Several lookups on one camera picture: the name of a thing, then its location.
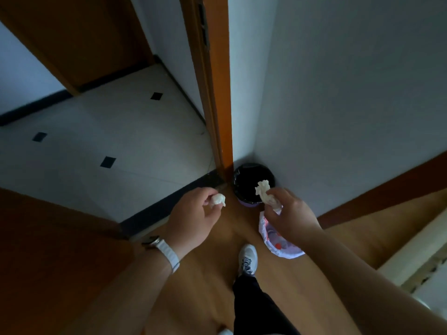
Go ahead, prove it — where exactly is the large white tissue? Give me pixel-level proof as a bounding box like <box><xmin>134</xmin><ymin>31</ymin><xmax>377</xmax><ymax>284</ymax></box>
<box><xmin>254</xmin><ymin>180</ymin><xmax>283</xmax><ymax>213</ymax></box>

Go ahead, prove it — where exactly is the person's black trouser leg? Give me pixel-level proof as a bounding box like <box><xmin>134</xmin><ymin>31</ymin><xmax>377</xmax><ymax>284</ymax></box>
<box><xmin>233</xmin><ymin>274</ymin><xmax>301</xmax><ymax>335</ymax></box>

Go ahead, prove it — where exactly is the dark brown wooden door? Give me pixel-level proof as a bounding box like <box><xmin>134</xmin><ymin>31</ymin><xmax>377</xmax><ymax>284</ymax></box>
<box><xmin>0</xmin><ymin>187</ymin><xmax>135</xmax><ymax>335</ymax></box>

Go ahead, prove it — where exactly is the person's right forearm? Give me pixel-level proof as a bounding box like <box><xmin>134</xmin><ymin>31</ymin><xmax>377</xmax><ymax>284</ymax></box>
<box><xmin>297</xmin><ymin>228</ymin><xmax>447</xmax><ymax>335</ymax></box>

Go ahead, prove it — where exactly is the white furniture edge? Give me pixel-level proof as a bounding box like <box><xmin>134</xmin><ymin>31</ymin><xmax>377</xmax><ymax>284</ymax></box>
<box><xmin>378</xmin><ymin>209</ymin><xmax>447</xmax><ymax>311</ymax></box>

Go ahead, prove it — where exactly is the orange wooden door frame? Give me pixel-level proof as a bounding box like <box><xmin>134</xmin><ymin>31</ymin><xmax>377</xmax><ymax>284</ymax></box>
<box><xmin>179</xmin><ymin>0</ymin><xmax>234</xmax><ymax>182</ymax></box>

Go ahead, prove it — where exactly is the person's left forearm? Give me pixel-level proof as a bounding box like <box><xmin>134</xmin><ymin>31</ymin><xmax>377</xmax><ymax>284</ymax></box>
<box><xmin>62</xmin><ymin>241</ymin><xmax>180</xmax><ymax>335</ymax></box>

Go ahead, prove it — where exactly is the person's left hand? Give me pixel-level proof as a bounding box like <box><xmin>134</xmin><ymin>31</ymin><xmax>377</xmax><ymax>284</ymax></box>
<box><xmin>163</xmin><ymin>187</ymin><xmax>223</xmax><ymax>258</ymax></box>

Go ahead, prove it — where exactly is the white sneaker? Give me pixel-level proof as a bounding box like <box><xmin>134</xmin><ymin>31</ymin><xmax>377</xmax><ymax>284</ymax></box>
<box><xmin>237</xmin><ymin>244</ymin><xmax>258</xmax><ymax>277</ymax></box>

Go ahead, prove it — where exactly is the black lined trash bin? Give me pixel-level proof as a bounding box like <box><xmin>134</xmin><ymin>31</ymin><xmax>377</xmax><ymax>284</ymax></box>
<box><xmin>233</xmin><ymin>163</ymin><xmax>276</xmax><ymax>207</ymax></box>

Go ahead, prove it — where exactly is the white wristwatch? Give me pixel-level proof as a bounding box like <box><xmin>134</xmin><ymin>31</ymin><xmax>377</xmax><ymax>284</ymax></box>
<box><xmin>142</xmin><ymin>236</ymin><xmax>181</xmax><ymax>274</ymax></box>

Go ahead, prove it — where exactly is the white lined trash bin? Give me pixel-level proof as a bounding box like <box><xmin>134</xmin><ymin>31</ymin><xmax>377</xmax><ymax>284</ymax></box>
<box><xmin>258</xmin><ymin>209</ymin><xmax>305</xmax><ymax>259</ymax></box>

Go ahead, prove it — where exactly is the person's right hand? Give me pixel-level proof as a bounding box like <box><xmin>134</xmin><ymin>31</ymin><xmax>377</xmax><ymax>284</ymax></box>
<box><xmin>264</xmin><ymin>187</ymin><xmax>322</xmax><ymax>249</ymax></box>

